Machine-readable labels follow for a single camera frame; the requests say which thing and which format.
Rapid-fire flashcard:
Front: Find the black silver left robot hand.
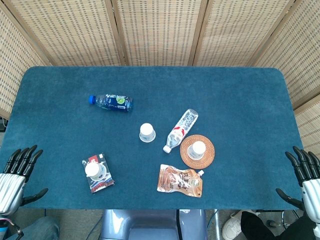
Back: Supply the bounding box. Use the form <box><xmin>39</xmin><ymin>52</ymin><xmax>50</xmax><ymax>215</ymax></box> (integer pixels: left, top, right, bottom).
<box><xmin>0</xmin><ymin>144</ymin><xmax>50</xmax><ymax>217</ymax></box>

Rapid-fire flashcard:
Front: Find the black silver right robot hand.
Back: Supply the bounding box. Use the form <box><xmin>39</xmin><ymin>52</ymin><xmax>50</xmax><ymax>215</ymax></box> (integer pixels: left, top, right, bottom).
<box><xmin>275</xmin><ymin>146</ymin><xmax>320</xmax><ymax>221</ymax></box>

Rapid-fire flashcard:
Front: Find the white floral paper cup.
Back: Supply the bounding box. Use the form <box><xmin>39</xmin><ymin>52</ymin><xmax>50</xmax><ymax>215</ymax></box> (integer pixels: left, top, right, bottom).
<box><xmin>84</xmin><ymin>162</ymin><xmax>106</xmax><ymax>182</ymax></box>
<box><xmin>187</xmin><ymin>141</ymin><xmax>207</xmax><ymax>160</ymax></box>
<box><xmin>138</xmin><ymin>122</ymin><xmax>157</xmax><ymax>143</ymax></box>

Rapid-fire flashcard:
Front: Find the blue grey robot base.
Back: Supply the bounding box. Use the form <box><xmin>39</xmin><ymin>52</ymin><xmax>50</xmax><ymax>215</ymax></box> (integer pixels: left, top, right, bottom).
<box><xmin>99</xmin><ymin>209</ymin><xmax>208</xmax><ymax>240</ymax></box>

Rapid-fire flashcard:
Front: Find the clear red label water bottle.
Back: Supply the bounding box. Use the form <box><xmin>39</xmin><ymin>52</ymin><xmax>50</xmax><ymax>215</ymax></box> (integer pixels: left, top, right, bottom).
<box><xmin>162</xmin><ymin>108</ymin><xmax>200</xmax><ymax>154</ymax></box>

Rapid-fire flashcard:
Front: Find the blue jeans person leg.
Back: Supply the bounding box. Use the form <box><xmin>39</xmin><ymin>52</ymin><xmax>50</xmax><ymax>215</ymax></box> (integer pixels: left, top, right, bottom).
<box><xmin>7</xmin><ymin>216</ymin><xmax>61</xmax><ymax>240</ymax></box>

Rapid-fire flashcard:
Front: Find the black trouser person leg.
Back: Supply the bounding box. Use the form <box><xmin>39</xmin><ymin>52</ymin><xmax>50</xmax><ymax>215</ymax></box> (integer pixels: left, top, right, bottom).
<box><xmin>240</xmin><ymin>210</ymin><xmax>320</xmax><ymax>240</ymax></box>

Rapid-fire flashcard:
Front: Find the woven bamboo screen panel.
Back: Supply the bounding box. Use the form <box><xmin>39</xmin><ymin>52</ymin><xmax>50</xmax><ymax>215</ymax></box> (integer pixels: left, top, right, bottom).
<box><xmin>0</xmin><ymin>0</ymin><xmax>52</xmax><ymax>120</ymax></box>
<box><xmin>7</xmin><ymin>0</ymin><xmax>127</xmax><ymax>67</ymax></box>
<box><xmin>111</xmin><ymin>0</ymin><xmax>210</xmax><ymax>67</ymax></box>
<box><xmin>254</xmin><ymin>0</ymin><xmax>320</xmax><ymax>110</ymax></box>
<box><xmin>292</xmin><ymin>96</ymin><xmax>320</xmax><ymax>157</ymax></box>
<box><xmin>188</xmin><ymin>0</ymin><xmax>300</xmax><ymax>68</ymax></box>

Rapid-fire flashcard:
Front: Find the white sneaker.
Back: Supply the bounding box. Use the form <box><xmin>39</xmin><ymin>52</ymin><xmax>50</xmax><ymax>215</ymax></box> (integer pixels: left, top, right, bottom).
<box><xmin>221</xmin><ymin>210</ymin><xmax>247</xmax><ymax>240</ymax></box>

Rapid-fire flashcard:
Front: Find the dark palace print card box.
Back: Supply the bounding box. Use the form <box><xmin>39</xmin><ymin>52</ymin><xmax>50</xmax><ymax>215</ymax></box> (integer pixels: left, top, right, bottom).
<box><xmin>80</xmin><ymin>151</ymin><xmax>116</xmax><ymax>195</ymax></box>

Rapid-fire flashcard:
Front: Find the round woven rattan coaster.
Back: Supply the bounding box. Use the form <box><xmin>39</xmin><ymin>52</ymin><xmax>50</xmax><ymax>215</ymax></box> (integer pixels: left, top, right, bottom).
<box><xmin>179</xmin><ymin>134</ymin><xmax>216</xmax><ymax>169</ymax></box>

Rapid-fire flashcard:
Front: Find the blue carpet table cloth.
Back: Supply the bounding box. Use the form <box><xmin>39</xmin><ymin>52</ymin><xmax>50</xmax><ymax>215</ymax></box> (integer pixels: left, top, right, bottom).
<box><xmin>0</xmin><ymin>65</ymin><xmax>310</xmax><ymax>211</ymax></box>

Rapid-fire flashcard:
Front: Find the blue label plastic bottle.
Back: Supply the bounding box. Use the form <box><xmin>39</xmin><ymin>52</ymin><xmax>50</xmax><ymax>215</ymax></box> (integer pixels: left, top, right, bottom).
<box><xmin>87</xmin><ymin>93</ymin><xmax>134</xmax><ymax>113</ymax></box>

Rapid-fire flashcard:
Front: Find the brown peanut butter spout pouch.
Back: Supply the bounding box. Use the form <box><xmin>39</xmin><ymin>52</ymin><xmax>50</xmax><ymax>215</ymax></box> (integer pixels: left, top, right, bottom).
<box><xmin>156</xmin><ymin>163</ymin><xmax>205</xmax><ymax>198</ymax></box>

